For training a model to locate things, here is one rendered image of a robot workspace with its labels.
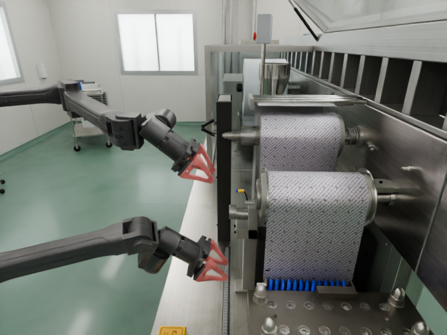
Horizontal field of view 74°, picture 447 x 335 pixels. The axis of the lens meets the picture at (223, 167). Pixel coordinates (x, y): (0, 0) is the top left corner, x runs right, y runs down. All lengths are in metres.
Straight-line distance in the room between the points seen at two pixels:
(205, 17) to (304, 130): 5.41
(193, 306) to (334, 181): 0.54
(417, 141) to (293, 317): 0.48
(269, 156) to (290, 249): 0.29
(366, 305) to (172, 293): 0.54
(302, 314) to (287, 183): 0.31
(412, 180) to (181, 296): 0.70
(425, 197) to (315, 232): 0.25
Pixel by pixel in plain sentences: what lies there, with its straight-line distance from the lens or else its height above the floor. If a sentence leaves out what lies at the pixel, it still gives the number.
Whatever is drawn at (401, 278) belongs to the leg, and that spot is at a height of 0.89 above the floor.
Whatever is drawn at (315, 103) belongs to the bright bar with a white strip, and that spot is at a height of 1.44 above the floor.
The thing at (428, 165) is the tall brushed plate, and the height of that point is 1.38.
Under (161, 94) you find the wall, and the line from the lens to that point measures 6.43.
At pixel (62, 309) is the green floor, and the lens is 2.40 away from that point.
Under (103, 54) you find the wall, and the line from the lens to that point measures 6.68.
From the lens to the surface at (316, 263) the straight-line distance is 0.84.
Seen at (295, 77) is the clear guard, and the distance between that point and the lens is 1.69.
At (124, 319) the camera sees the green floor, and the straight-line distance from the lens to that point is 2.19.
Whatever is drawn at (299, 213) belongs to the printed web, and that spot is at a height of 1.24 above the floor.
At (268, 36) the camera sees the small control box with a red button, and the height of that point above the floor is 1.63.
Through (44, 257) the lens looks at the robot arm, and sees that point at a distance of 0.79.
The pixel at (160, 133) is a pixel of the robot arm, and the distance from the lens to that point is 0.70.
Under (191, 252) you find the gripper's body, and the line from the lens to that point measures 0.77.
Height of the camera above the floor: 1.61
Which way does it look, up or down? 23 degrees down
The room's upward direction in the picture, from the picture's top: straight up
